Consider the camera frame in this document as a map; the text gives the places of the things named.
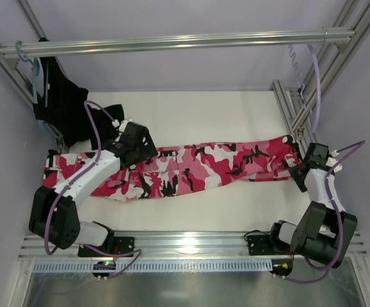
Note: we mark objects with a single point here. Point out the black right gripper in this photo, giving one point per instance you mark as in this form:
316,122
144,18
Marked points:
298,174

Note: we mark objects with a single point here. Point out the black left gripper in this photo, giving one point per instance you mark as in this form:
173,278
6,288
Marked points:
147,147

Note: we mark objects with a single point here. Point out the pink camouflage trousers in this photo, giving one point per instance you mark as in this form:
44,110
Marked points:
187,169

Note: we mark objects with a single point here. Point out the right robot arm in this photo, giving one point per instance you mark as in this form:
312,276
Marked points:
325,230

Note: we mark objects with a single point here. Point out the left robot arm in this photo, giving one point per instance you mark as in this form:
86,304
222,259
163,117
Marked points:
54,214

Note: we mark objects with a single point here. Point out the light blue clothes hanger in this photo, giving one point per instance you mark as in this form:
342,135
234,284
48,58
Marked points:
38,85

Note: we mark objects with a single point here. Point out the black garment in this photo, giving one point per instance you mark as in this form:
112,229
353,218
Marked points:
62,106

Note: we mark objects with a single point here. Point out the aluminium right frame rail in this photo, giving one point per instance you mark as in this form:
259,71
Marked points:
298,104

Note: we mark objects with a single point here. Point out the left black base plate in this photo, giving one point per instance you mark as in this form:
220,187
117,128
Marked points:
112,245

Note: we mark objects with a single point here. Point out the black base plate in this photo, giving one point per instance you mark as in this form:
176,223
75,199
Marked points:
262,245
112,245

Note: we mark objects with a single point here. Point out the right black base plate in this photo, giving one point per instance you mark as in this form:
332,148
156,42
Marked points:
262,245

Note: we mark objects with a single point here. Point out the aluminium left frame post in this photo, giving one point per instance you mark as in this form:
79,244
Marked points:
25,87

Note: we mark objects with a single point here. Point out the slotted grey cable duct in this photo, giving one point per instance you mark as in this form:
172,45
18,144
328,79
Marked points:
153,266

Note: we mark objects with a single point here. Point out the aluminium hanging rail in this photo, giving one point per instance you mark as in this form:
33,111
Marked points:
178,42

